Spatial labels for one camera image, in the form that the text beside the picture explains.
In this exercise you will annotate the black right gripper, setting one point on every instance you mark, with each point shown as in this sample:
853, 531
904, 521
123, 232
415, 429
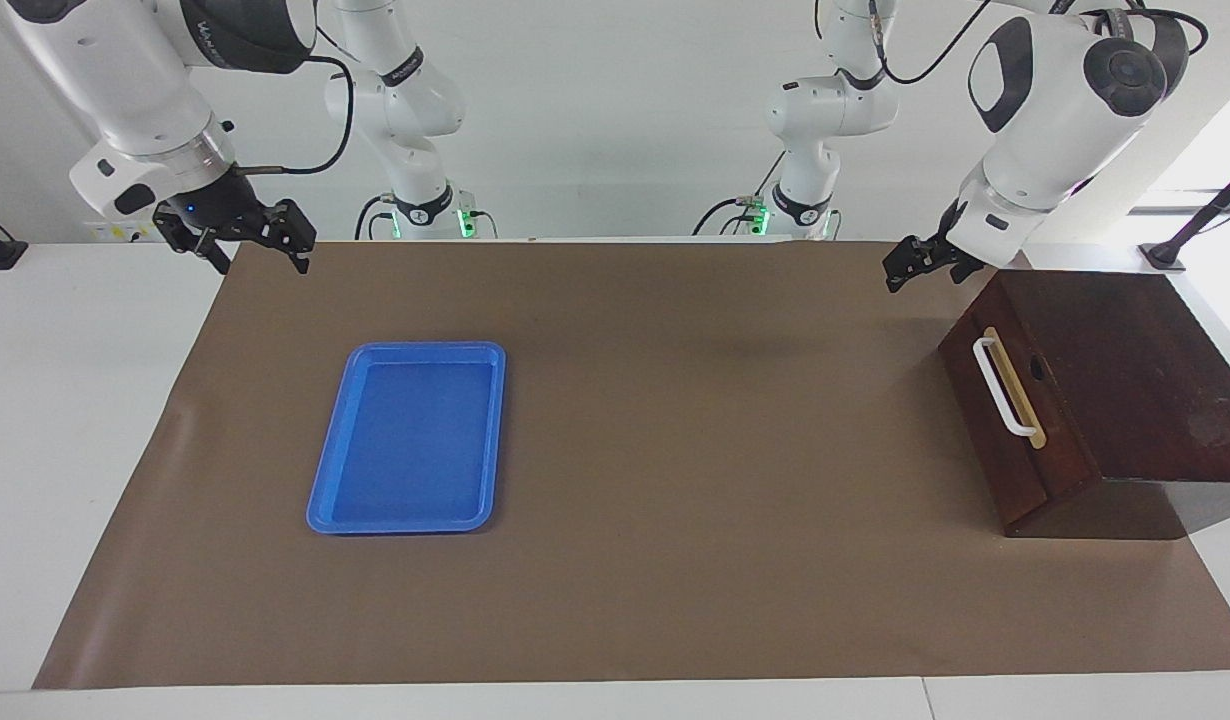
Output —
220, 205

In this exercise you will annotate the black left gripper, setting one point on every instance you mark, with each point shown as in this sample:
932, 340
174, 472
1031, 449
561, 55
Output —
957, 250

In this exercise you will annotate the wooden drawer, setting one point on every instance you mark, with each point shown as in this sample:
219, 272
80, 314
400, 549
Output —
1057, 430

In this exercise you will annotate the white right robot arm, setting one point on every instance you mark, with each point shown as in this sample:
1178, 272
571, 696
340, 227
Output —
125, 80

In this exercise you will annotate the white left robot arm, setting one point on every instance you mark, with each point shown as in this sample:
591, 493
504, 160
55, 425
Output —
1045, 130

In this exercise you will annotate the black table clamp stand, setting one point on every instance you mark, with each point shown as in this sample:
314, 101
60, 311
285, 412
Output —
0, 255

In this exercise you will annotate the black angled stand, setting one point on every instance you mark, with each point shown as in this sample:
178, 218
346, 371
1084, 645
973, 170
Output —
1165, 255

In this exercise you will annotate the dark brown wooden cabinet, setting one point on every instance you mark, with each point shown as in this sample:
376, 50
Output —
1155, 380

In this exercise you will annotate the blue plastic tray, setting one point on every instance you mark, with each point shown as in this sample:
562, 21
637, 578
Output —
405, 450

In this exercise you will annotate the brown table mat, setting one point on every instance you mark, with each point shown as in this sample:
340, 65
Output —
675, 500

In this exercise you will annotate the white wall outlet box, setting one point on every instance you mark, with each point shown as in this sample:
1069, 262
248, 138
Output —
115, 232

